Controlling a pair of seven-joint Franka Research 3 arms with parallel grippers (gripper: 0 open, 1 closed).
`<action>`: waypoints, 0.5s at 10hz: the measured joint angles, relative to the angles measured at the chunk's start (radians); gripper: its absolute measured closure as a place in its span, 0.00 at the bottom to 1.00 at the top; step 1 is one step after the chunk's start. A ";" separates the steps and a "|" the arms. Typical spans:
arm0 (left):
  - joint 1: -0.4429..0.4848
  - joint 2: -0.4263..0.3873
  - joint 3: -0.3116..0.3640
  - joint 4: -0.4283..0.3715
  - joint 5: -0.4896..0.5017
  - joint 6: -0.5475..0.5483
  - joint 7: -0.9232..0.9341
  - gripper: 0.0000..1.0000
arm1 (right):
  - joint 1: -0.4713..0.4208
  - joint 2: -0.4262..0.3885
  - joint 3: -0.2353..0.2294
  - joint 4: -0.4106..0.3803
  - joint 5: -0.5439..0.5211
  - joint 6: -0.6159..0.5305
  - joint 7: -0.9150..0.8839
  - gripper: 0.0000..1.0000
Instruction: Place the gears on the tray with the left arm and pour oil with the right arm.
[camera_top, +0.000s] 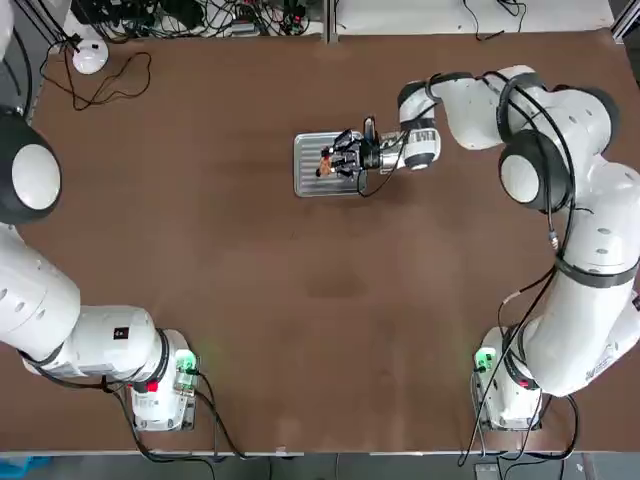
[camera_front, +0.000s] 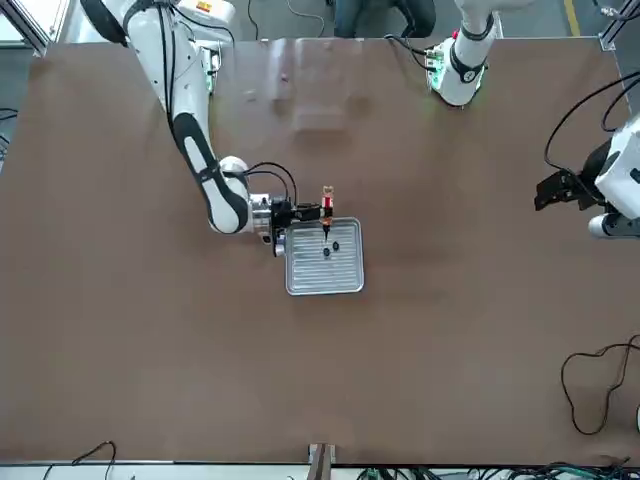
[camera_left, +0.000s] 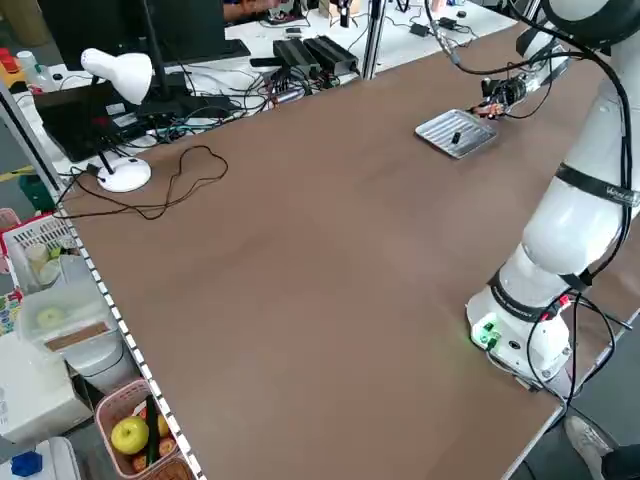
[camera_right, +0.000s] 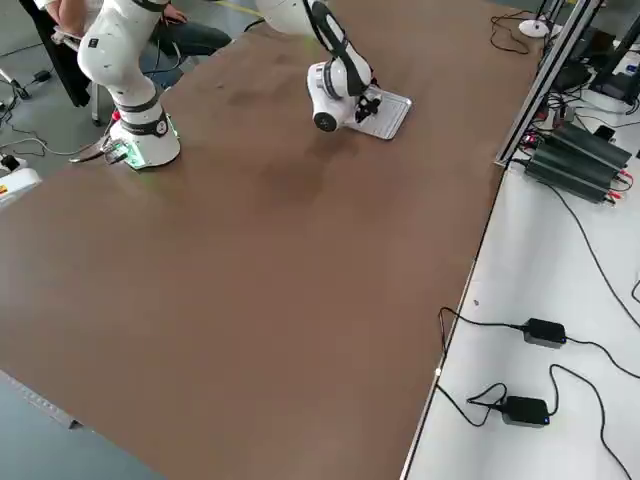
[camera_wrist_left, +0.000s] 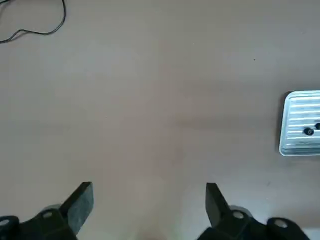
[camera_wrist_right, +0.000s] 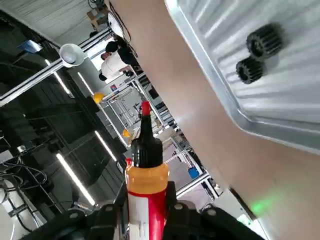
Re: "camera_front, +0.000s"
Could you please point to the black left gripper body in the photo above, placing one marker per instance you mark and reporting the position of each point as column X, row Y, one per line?
column 590, row 185

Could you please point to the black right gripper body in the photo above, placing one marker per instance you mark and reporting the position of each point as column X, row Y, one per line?
column 282, row 212

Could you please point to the small oil bottle red label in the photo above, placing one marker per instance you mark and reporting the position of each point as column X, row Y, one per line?
column 327, row 210

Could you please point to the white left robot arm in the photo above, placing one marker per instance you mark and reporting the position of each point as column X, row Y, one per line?
column 470, row 75

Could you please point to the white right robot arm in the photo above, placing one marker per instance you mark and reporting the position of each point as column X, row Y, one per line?
column 190, row 75

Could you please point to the silver ridged metal tray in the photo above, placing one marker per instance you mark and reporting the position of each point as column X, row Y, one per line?
column 325, row 280

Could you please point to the aluminium frame post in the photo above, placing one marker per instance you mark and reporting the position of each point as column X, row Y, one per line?
column 320, row 462
column 37, row 45
column 606, row 42

